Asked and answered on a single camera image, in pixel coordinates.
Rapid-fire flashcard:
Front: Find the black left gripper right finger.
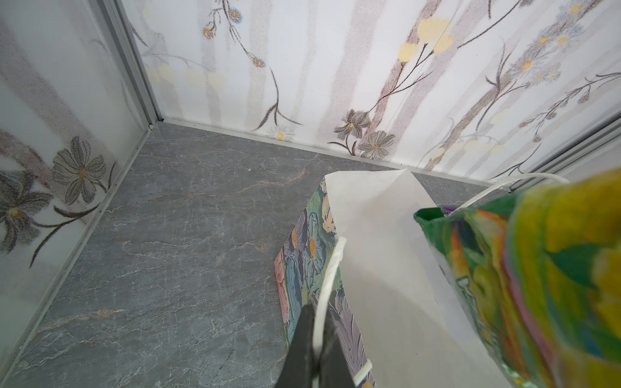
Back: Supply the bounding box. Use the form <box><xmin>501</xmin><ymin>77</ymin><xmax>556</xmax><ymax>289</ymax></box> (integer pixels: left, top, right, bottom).
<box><xmin>318</xmin><ymin>316</ymin><xmax>355</xmax><ymax>388</ymax></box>

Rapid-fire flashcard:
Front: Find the white floral paper bag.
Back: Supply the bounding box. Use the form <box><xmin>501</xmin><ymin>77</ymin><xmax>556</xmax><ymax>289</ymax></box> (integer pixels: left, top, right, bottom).
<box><xmin>274</xmin><ymin>171</ymin><xmax>516</xmax><ymax>387</ymax></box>

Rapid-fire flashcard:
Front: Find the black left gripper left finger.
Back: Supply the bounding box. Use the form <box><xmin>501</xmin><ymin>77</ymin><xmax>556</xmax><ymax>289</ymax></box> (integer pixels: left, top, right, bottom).
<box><xmin>274</xmin><ymin>305</ymin><xmax>315</xmax><ymax>388</ymax></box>

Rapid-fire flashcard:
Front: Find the green snack bag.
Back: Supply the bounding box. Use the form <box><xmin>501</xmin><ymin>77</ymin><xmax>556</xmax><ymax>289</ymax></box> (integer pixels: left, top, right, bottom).
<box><xmin>414</xmin><ymin>169</ymin><xmax>620</xmax><ymax>387</ymax></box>

